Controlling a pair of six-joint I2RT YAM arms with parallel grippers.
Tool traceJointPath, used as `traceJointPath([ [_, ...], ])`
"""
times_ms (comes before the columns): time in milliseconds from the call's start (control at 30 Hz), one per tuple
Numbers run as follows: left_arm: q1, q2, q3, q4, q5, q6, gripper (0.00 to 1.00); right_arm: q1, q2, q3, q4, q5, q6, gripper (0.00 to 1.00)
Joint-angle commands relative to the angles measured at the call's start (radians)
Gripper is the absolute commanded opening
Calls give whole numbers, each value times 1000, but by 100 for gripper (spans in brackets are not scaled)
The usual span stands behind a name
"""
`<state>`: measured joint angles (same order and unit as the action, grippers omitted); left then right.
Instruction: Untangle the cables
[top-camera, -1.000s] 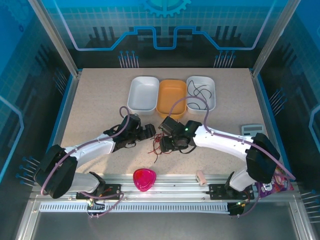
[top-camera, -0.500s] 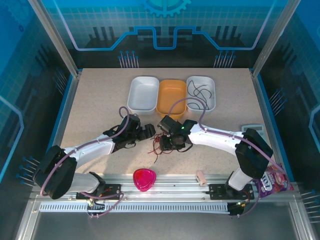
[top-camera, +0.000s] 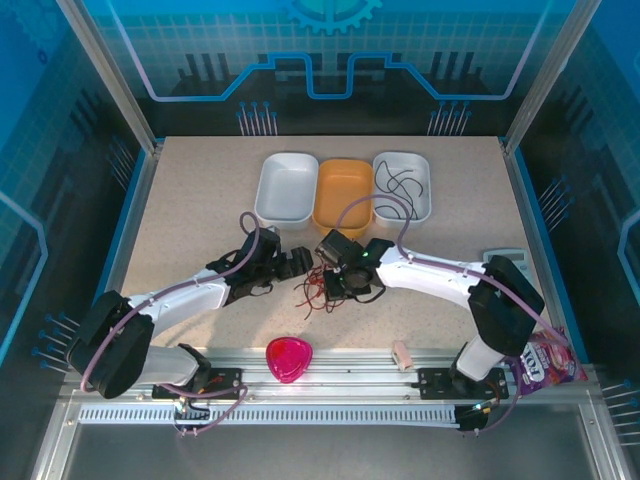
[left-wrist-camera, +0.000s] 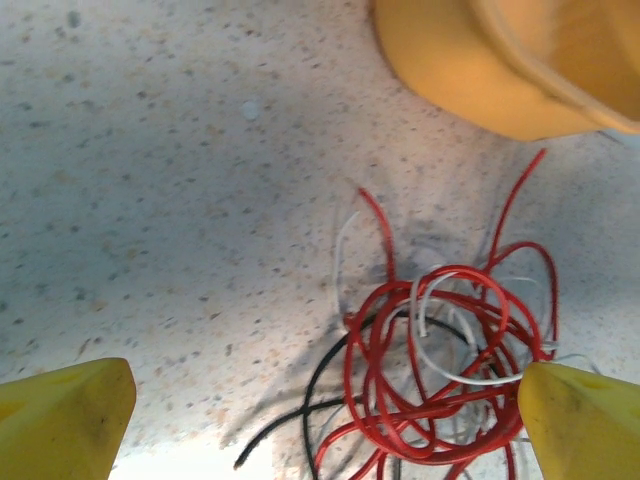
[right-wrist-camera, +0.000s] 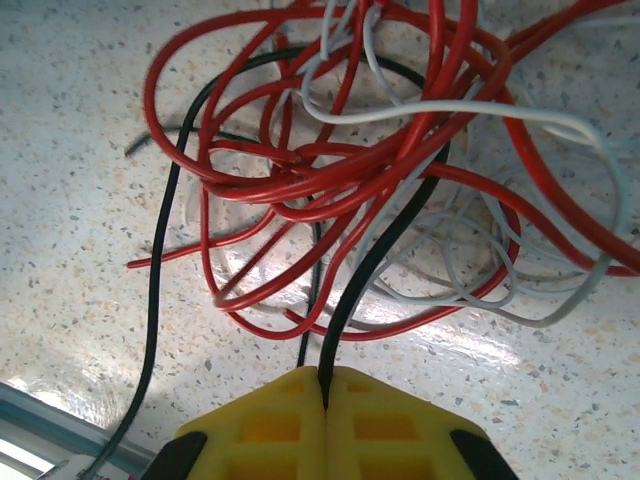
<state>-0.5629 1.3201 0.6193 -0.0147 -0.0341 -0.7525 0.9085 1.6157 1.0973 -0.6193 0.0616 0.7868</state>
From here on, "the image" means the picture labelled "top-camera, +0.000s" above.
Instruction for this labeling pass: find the orange plastic bin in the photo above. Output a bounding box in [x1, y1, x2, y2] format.
[312, 158, 375, 240]

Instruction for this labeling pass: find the white plastic bin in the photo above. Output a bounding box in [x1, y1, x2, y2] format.
[372, 151, 432, 230]
[253, 152, 320, 232]

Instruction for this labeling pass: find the pink heart-shaped container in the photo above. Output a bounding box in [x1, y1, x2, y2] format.
[264, 335, 315, 385]

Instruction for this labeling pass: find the aluminium frame post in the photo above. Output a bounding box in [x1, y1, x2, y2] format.
[499, 0, 606, 154]
[54, 0, 164, 154]

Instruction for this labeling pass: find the thin black cable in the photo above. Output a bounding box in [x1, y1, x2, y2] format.
[374, 159, 431, 221]
[319, 287, 387, 314]

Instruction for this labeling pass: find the white slotted cable duct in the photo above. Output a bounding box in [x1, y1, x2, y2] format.
[79, 404, 461, 427]

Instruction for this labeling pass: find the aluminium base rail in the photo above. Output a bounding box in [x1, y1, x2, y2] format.
[64, 347, 601, 407]

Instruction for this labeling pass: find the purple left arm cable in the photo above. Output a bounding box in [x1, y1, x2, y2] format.
[79, 212, 261, 437]

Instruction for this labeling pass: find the grey calculator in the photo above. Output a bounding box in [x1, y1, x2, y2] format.
[482, 248, 531, 281]

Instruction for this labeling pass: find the purple candy bag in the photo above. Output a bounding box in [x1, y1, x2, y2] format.
[504, 327, 590, 396]

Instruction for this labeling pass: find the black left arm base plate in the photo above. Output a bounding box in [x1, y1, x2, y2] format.
[152, 367, 244, 400]

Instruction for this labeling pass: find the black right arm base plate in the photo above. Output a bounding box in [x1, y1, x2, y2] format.
[418, 367, 509, 401]

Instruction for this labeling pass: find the small pink eraser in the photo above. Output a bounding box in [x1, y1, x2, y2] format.
[390, 340, 415, 371]

